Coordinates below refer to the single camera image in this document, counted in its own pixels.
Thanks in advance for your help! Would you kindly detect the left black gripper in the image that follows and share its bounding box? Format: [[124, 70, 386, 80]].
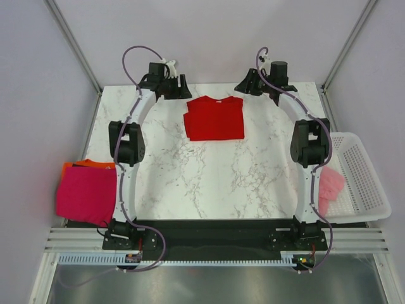
[[160, 75, 192, 101]]

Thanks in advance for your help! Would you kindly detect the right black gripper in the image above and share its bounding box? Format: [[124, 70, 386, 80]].
[[234, 69, 273, 97]]

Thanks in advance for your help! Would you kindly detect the red t shirt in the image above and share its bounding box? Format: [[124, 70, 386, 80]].
[[184, 96, 245, 141]]

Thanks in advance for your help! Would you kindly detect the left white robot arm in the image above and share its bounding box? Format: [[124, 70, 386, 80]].
[[103, 59, 192, 250]]

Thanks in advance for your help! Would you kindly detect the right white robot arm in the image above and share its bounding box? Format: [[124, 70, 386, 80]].
[[235, 61, 332, 250]]

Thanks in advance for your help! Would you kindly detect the orange folded t shirt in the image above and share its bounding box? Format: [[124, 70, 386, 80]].
[[61, 159, 115, 178]]

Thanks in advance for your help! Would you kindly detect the pink t shirt in basket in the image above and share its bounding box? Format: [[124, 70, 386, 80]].
[[318, 166, 346, 217]]

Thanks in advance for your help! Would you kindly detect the magenta folded t shirt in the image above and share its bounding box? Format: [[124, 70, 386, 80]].
[[56, 167, 116, 227]]

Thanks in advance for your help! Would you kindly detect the white plastic basket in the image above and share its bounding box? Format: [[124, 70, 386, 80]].
[[325, 132, 392, 224]]

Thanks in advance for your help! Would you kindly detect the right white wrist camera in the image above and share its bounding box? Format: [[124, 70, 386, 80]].
[[258, 54, 271, 75]]

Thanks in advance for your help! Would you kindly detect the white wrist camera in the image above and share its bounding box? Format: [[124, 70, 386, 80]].
[[258, 54, 271, 75], [160, 58, 178, 79]]

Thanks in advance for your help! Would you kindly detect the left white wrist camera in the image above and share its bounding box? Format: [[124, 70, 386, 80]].
[[160, 58, 178, 79]]

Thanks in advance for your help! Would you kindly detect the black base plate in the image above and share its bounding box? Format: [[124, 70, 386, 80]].
[[63, 217, 327, 262]]

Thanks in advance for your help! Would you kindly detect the aluminium rail frame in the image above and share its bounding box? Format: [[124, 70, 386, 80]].
[[46, 228, 389, 254]]

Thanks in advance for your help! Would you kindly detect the white slotted cable duct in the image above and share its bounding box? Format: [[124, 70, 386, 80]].
[[58, 253, 297, 267]]

